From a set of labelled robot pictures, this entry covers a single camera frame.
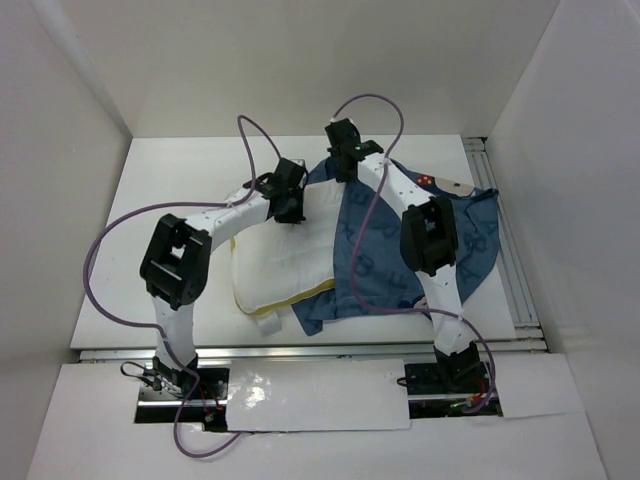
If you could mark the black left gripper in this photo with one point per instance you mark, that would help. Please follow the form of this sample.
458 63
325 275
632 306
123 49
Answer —
297 216

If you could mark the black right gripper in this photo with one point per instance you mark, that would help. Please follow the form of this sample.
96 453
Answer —
337 174

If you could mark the white pillow with yellow edge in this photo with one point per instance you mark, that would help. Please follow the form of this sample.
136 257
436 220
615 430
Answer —
275 265

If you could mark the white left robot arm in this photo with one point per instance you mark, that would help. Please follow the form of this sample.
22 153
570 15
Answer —
175 267

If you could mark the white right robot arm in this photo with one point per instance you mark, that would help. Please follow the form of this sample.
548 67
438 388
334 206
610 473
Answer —
428 242

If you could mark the white cover sheet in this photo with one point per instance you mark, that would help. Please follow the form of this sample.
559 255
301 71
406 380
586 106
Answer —
316 396

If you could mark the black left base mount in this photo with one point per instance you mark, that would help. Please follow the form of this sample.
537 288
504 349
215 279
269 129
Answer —
159 399

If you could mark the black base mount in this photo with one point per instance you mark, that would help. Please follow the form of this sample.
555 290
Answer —
159 399
430 396

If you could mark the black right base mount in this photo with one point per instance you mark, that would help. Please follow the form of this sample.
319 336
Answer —
430 396

